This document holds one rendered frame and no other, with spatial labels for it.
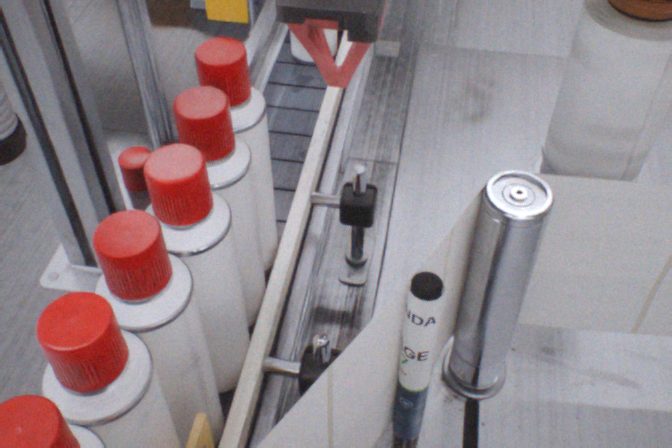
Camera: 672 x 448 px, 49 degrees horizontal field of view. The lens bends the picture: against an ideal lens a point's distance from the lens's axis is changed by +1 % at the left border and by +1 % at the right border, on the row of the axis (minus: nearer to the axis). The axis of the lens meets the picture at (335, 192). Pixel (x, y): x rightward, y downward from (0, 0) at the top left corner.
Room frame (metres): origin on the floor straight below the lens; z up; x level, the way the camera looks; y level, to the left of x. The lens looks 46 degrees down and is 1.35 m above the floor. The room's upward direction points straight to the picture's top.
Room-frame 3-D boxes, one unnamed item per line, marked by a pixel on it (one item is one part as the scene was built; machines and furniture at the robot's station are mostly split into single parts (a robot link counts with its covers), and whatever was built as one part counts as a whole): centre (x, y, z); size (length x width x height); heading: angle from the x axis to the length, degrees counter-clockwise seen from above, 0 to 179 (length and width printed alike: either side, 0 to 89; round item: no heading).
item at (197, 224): (0.29, 0.09, 0.98); 0.05 x 0.05 x 0.20
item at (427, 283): (0.22, -0.04, 0.97); 0.02 x 0.02 x 0.19
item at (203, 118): (0.34, 0.08, 0.98); 0.05 x 0.05 x 0.20
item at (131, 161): (0.53, 0.20, 0.85); 0.03 x 0.03 x 0.03
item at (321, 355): (0.27, 0.03, 0.89); 0.06 x 0.03 x 0.12; 80
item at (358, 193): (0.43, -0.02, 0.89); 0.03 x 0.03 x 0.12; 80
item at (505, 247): (0.28, -0.10, 0.97); 0.05 x 0.05 x 0.19
